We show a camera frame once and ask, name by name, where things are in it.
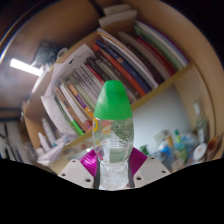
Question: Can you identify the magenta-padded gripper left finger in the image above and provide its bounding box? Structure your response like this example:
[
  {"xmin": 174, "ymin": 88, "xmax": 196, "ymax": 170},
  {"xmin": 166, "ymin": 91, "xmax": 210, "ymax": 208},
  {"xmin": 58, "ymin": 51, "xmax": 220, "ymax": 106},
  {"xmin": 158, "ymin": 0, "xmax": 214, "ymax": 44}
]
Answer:
[{"xmin": 57, "ymin": 148, "xmax": 99, "ymax": 190}]

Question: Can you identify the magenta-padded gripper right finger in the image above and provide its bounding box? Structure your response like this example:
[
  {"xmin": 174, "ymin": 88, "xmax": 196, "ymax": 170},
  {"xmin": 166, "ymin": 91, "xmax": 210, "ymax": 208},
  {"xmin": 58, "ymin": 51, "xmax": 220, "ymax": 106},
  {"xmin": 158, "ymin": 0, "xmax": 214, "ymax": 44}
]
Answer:
[{"xmin": 128, "ymin": 147, "xmax": 172, "ymax": 189}]

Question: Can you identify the clear bottle with green cap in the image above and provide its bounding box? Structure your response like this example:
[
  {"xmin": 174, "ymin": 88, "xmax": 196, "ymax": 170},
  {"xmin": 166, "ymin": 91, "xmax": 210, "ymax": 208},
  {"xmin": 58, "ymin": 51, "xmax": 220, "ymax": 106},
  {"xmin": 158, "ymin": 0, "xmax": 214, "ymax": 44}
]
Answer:
[{"xmin": 92, "ymin": 79, "xmax": 135, "ymax": 192}]

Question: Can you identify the wooden shelf unit with books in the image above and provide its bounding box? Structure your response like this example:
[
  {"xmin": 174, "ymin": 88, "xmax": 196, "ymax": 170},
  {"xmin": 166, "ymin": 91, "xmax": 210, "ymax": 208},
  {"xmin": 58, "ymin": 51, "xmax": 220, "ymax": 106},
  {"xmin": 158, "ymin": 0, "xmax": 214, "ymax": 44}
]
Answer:
[{"xmin": 21, "ymin": 3, "xmax": 218, "ymax": 168}]

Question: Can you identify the ceiling tube light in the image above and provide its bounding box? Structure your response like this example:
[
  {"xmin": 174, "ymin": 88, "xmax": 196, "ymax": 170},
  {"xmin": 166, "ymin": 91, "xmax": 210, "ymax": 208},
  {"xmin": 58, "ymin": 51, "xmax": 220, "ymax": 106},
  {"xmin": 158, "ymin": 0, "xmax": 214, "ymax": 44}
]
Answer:
[{"xmin": 9, "ymin": 58, "xmax": 44, "ymax": 77}]

